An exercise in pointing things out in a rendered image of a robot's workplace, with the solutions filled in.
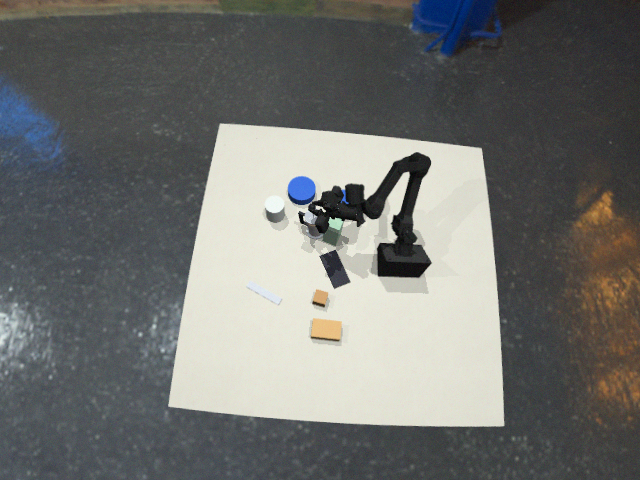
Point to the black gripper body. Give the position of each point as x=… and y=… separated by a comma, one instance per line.
x=321, y=222

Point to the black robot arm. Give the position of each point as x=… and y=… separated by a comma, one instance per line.
x=402, y=224

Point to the white cylinder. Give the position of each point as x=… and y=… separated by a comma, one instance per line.
x=274, y=208

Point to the small tan block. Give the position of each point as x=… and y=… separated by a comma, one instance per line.
x=320, y=298

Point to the tan flat rectangular block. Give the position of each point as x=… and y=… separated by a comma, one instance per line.
x=323, y=329

